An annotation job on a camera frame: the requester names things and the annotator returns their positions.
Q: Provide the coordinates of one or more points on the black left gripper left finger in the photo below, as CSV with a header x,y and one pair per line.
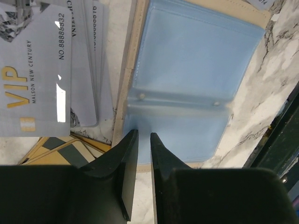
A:
x,y
100,192

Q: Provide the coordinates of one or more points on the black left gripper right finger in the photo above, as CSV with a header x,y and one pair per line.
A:
x,y
185,195

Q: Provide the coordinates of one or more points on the gold card stack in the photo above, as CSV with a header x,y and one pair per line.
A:
x,y
73,150

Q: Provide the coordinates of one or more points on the silver VIP card stack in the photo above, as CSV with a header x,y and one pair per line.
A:
x,y
53,67

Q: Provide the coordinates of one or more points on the beige card holder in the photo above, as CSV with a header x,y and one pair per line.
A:
x,y
185,63

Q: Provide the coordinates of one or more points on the single silver card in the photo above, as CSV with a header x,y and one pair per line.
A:
x,y
261,4

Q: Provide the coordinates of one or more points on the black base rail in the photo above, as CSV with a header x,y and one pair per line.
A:
x,y
278,148

